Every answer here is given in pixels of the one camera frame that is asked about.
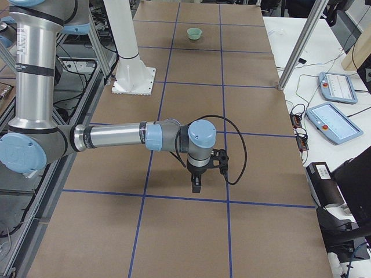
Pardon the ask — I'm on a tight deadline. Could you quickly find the aluminium frame post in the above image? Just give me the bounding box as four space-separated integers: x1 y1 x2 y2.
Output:
278 0 328 91

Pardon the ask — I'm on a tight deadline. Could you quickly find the teach pendant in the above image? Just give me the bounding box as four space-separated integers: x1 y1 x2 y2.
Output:
318 72 358 104
306 102 363 145

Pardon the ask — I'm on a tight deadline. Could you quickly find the orange black electronics board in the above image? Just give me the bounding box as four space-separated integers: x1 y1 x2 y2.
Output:
289 113 309 152

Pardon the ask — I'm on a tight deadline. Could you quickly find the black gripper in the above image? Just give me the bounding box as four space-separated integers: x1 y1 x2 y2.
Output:
187 159 213 193

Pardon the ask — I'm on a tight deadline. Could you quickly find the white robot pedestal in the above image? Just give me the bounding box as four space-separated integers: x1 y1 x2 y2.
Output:
104 0 156 96

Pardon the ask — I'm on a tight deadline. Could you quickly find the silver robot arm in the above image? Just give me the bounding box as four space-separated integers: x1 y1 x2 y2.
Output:
1 1 218 193

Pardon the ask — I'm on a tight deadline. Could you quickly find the far teach pendant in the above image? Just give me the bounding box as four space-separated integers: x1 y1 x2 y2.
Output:
318 72 358 104

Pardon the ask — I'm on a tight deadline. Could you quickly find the aluminium side frame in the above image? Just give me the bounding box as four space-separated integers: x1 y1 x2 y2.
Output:
1 27 115 277

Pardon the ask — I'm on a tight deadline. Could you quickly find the near teach pendant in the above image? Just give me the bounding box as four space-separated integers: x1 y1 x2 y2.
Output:
306 102 363 145

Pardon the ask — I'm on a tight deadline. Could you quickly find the green ceramic bowl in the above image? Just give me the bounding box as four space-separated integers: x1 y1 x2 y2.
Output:
187 27 202 41

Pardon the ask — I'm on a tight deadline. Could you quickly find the black box with label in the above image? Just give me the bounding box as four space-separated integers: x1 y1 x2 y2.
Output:
305 162 344 208

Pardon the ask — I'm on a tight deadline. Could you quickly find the black computer monitor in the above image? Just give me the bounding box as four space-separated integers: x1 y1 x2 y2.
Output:
332 148 370 227

